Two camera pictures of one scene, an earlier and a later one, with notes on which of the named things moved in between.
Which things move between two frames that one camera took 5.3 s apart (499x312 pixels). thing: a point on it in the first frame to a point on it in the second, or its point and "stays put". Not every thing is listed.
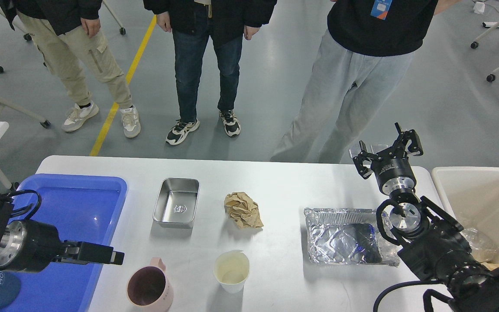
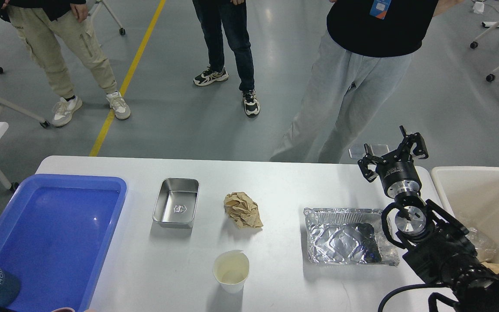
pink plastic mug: [149, 287] to [64, 309]
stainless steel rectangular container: [176, 203] stays put
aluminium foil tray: [348, 236] stays put
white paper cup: [231, 268] stays put
